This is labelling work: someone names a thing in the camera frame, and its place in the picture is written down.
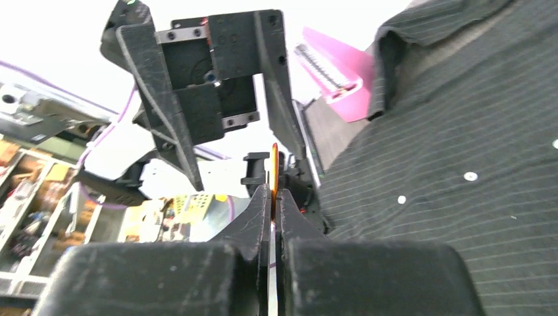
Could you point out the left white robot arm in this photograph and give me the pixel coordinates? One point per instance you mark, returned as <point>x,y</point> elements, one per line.
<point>120,163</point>

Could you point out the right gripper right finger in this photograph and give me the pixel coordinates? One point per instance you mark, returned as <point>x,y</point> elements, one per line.
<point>320,276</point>

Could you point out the orange round brooch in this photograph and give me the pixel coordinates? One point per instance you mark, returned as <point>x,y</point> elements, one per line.
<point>273,179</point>

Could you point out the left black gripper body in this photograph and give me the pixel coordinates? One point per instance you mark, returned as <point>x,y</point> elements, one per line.
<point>211,62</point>

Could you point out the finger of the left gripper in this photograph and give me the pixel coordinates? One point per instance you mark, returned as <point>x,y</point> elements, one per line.
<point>270,36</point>
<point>166,120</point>

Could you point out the black pinstriped shirt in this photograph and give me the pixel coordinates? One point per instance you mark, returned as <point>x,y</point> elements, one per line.
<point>461,146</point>

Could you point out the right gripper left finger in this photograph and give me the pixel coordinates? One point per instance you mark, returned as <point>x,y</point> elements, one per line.
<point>226,275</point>

